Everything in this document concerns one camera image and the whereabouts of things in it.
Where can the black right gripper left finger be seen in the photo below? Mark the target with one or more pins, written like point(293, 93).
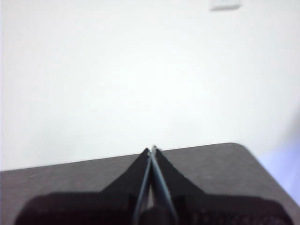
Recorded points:
point(93, 208)

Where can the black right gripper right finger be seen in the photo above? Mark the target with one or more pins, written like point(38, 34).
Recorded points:
point(222, 211)

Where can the white wall socket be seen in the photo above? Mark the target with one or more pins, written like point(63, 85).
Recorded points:
point(225, 4)

